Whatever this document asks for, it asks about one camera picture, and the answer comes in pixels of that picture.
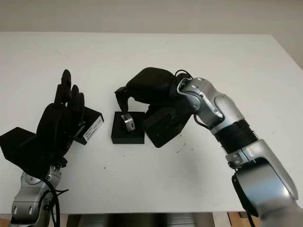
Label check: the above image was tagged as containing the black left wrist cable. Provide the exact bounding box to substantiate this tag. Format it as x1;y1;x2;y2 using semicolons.
45;177;69;227

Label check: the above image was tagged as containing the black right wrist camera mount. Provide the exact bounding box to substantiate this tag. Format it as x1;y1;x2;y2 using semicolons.
143;103;190;149

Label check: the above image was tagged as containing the black box lid with label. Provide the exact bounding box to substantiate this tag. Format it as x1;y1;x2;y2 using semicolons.
73;106;106;145

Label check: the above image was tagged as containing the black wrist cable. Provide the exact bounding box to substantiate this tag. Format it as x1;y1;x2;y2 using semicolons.
175;69;214;130
45;177;69;227

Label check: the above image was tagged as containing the small silver black-faced camera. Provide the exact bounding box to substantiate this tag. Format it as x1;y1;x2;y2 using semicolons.
120;113;136;132

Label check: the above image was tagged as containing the black box base with insert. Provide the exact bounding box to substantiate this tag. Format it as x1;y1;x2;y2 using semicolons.
110;111;145;145

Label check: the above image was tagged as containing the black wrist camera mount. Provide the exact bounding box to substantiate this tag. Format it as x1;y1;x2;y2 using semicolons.
143;103;190;149
0;127;49;177

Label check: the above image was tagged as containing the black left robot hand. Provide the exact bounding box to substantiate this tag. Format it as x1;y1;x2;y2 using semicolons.
36;69;86;166

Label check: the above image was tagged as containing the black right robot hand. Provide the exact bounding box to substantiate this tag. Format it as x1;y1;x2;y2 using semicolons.
114;67;180;114

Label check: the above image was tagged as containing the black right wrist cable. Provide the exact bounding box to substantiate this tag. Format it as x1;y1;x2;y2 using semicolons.
175;69;214;130

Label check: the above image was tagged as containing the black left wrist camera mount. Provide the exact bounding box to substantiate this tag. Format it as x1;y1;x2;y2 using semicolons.
0;127;49;177

